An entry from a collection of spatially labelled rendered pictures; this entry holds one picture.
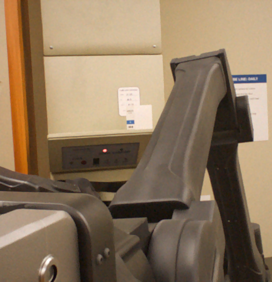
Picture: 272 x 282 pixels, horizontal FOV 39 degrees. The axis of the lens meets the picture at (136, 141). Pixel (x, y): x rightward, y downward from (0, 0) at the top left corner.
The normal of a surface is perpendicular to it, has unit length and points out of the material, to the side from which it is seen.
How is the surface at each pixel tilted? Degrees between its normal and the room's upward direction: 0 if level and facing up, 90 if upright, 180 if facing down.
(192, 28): 90
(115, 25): 90
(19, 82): 90
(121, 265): 50
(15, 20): 90
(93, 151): 135
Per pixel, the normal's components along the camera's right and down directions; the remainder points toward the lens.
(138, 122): 0.43, 0.03
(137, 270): 0.82, -0.45
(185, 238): -0.30, -0.83
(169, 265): -0.37, -0.56
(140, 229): 0.93, -0.12
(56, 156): 0.18, 0.73
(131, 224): -0.14, -0.99
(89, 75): 0.20, 0.04
